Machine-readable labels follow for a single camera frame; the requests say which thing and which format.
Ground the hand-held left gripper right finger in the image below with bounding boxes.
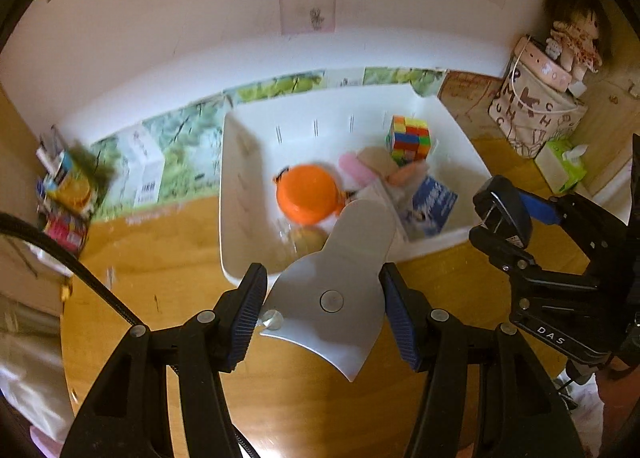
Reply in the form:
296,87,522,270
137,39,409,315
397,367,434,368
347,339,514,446
380,262,586,458

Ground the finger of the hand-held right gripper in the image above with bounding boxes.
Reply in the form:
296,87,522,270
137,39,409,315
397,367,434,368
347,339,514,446
470,225,601,291
519,192,596,239

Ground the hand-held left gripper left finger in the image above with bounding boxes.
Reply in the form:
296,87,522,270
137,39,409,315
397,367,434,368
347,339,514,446
60,263,268,458

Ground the black charger plug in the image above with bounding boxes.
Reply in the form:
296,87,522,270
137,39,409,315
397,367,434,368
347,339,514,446
472,175,533,251

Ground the white plastic gadget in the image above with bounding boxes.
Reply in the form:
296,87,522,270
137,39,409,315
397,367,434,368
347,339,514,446
259,198,398,384

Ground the clear box with blue label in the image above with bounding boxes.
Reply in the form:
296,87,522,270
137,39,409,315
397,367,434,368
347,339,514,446
400,174,459,241

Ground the orange round case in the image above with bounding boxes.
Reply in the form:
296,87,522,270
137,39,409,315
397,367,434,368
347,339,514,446
275,164,346,225

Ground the white plastic storage bin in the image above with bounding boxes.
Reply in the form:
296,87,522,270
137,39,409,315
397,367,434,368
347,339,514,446
218,82,493,286

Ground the multicoloured puzzle cube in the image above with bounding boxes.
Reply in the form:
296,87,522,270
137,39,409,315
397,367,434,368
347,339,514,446
384,115,432,163

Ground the green tissue pack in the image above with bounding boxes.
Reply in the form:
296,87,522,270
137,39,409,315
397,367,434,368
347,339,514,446
535,138,590,195

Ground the plain white box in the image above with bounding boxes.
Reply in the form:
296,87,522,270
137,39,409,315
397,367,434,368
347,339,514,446
595,160,633,223

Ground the letter printed fabric bag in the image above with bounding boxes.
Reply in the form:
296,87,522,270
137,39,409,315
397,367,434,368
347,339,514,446
489,55,588,159

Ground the brown printed poster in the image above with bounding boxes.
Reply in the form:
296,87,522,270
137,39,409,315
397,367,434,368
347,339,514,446
436,70,511,141

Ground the pink round case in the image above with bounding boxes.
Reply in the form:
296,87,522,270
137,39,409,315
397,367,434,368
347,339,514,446
514,35,573,91

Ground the leaf printed paper strip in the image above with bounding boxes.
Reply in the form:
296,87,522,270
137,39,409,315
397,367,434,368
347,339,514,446
90,66,446,223

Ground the brown-haired rag doll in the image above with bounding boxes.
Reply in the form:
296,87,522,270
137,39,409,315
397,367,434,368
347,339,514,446
544,0,615,81

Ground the white box with barcode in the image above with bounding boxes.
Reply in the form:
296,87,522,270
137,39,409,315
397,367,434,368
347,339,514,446
120,130,166,206

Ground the pink snack packet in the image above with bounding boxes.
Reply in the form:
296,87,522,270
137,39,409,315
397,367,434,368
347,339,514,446
42,210,91,253

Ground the thick black cable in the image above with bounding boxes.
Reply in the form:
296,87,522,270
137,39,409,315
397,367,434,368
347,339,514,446
0,212,146,331

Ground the square pink wall sticker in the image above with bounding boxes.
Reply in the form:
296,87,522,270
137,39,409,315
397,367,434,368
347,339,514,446
278,0,337,35

